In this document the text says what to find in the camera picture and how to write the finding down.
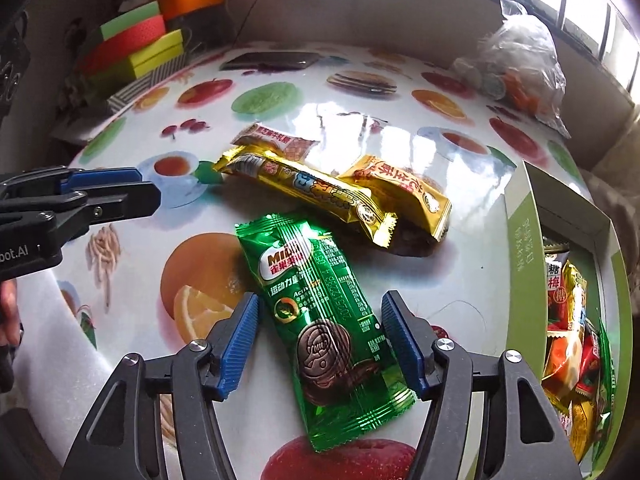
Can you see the dark phone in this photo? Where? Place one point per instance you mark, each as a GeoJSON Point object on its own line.
{"type": "Point", "coordinates": [270, 61]}

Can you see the yellow orange-label candy packet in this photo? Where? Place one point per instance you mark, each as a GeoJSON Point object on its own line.
{"type": "Point", "coordinates": [400, 185]}

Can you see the green and white cardboard box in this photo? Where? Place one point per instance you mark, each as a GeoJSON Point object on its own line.
{"type": "Point", "coordinates": [520, 240]}

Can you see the lime green box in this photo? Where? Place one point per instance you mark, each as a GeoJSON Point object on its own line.
{"type": "Point", "coordinates": [157, 52]}

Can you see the pile of assorted snack packets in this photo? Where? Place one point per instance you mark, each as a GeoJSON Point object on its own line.
{"type": "Point", "coordinates": [575, 360]}

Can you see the striped grey box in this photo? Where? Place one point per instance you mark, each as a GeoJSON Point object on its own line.
{"type": "Point", "coordinates": [145, 87]}

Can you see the green gift box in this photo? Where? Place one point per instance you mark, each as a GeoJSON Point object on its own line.
{"type": "Point", "coordinates": [130, 17]}

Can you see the window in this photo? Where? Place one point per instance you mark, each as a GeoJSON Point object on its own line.
{"type": "Point", "coordinates": [575, 10]}

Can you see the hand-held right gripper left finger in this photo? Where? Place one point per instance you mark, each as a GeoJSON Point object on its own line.
{"type": "Point", "coordinates": [240, 345]}

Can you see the white brown-ended candy packet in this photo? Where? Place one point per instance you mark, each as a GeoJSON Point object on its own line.
{"type": "Point", "coordinates": [280, 140]}

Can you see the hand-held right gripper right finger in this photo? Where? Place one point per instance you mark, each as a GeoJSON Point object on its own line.
{"type": "Point", "coordinates": [400, 345]}

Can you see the person's left hand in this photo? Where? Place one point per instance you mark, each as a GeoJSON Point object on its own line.
{"type": "Point", "coordinates": [7, 307]}

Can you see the green wafer packet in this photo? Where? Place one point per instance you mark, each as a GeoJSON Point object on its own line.
{"type": "Point", "coordinates": [325, 320]}

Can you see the long yellow snack bar packet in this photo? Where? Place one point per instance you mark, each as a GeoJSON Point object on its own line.
{"type": "Point", "coordinates": [310, 192]}

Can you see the clear plastic bag with snacks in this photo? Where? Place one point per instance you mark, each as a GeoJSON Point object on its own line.
{"type": "Point", "coordinates": [520, 60]}

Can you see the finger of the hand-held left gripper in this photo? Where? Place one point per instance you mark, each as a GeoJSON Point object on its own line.
{"type": "Point", "coordinates": [100, 178]}
{"type": "Point", "coordinates": [125, 200]}

